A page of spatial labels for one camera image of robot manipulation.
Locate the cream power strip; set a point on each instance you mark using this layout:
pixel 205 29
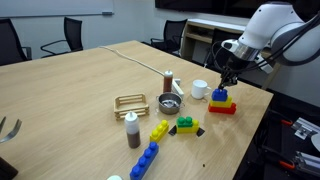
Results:
pixel 178 90

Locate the black office chair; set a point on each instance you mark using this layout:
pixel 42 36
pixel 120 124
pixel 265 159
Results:
pixel 10 43
pixel 73 33
pixel 216 46
pixel 173 33

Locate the long blue building block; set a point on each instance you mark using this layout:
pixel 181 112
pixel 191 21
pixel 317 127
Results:
pixel 144 161

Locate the grey whiteboard eraser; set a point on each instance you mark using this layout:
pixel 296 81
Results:
pixel 107 13

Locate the long yellow building block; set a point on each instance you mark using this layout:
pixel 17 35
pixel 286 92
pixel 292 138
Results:
pixel 159 131

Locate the white plug adapter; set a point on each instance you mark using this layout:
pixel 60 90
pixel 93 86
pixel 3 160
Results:
pixel 176 80

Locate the green-yellow building block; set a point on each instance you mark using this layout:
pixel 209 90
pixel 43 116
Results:
pixel 187 128

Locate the half-full brown sauce bottle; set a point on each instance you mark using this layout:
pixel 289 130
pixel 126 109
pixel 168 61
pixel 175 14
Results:
pixel 133 133

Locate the blue-yellow building block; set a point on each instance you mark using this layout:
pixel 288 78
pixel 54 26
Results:
pixel 220 96

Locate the grey metal utensil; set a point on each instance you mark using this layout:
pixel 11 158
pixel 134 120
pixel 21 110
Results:
pixel 11 131

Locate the full brown sauce bottle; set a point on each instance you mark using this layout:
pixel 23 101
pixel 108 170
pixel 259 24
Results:
pixel 168 83

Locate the white wall whiteboard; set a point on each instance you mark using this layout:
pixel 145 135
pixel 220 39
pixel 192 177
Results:
pixel 50 6

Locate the small wooden crate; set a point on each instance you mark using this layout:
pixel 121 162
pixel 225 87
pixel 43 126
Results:
pixel 130 114

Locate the white round disc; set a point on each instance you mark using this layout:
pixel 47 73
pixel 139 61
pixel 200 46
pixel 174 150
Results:
pixel 316 142

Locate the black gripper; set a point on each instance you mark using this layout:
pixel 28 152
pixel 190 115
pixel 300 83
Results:
pixel 230 73

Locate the wooden sideboard shelf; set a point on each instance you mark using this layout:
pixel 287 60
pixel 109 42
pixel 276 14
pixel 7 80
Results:
pixel 200 36

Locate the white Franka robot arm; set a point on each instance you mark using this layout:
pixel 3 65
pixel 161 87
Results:
pixel 270 23

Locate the white round cap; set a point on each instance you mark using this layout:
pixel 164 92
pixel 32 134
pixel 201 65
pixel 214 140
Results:
pixel 115 178

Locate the orange building block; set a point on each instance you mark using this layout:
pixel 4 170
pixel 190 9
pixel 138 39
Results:
pixel 222 110

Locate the aluminium extrusion bracket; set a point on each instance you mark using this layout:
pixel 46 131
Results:
pixel 305 128
pixel 308 163

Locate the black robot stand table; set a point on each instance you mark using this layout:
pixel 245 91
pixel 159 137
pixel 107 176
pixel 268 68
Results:
pixel 260 150

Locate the white ceramic mug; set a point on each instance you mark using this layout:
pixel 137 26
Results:
pixel 199 89

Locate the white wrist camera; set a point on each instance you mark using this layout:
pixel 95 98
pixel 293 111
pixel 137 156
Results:
pixel 266 65

